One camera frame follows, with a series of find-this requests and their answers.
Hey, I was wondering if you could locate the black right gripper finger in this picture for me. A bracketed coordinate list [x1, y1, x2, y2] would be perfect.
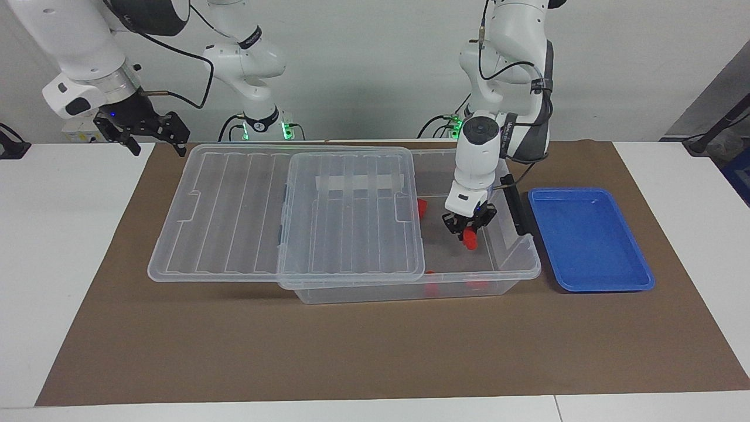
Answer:
[157, 111, 191, 158]
[94, 116, 142, 156]

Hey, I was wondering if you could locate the clear plastic box lid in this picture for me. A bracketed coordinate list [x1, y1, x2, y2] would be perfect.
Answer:
[146, 145, 426, 291]

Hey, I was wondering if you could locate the clear plastic storage box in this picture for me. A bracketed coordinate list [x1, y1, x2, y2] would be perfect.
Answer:
[280, 147, 542, 305]

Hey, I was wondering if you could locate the blue plastic tray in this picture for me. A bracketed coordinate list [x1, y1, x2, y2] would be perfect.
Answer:
[527, 187, 656, 293]

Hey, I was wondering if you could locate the black table clamp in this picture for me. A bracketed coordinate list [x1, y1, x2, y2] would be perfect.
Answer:
[0, 122, 31, 160]

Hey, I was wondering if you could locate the brown table mat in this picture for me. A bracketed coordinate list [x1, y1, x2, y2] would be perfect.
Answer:
[35, 139, 750, 407]

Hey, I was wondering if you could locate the black stand pole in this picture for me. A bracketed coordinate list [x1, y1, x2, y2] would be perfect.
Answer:
[683, 94, 750, 156]

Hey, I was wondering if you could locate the blue crate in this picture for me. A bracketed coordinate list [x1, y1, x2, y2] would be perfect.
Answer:
[720, 161, 750, 207]

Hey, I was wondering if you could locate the white wall socket box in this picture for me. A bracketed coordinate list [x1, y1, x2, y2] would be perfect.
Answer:
[61, 117, 109, 144]

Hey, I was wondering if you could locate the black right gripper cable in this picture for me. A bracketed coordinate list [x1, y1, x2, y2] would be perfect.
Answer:
[132, 26, 214, 110]

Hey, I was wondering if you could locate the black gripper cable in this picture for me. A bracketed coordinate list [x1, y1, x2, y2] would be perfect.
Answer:
[476, 0, 554, 194]
[132, 26, 214, 110]

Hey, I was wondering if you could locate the black box latch handle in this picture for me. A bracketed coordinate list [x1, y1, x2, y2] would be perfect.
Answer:
[500, 173, 535, 237]

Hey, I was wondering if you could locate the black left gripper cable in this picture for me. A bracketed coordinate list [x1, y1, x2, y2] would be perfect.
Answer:
[476, 0, 554, 194]

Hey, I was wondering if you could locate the black base cable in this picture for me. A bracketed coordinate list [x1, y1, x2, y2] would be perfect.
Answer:
[218, 114, 247, 142]
[417, 91, 469, 140]

